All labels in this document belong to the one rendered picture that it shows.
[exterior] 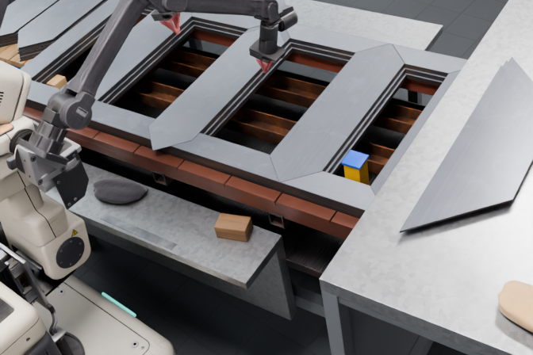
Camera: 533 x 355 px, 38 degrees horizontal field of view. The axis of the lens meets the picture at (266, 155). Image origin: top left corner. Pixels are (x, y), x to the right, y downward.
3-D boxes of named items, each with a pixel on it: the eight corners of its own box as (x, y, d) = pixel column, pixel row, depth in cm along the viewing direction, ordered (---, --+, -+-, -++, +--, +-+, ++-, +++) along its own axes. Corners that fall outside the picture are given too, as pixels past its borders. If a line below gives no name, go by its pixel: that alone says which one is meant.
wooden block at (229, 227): (216, 238, 234) (213, 227, 230) (223, 223, 238) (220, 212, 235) (247, 242, 231) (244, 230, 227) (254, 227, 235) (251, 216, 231)
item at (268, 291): (28, 198, 318) (-5, 135, 295) (297, 311, 256) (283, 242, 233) (21, 204, 316) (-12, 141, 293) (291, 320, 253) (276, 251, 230)
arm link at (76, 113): (127, -35, 203) (147, -29, 196) (161, -6, 213) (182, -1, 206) (40, 112, 199) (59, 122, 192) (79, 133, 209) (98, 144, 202)
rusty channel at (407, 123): (106, 40, 330) (103, 30, 326) (483, 137, 250) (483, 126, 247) (93, 50, 325) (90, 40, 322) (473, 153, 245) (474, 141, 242)
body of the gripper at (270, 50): (259, 41, 248) (260, 23, 242) (286, 54, 244) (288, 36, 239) (248, 52, 244) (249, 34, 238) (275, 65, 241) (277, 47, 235)
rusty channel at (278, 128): (73, 67, 317) (70, 57, 314) (458, 179, 238) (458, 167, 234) (60, 78, 313) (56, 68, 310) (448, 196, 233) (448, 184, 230)
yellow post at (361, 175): (356, 200, 237) (351, 154, 224) (370, 205, 234) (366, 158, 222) (348, 211, 234) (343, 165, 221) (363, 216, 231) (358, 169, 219)
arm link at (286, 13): (248, 1, 234) (267, 5, 228) (276, -14, 240) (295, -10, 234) (256, 36, 241) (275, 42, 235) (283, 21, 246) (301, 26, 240)
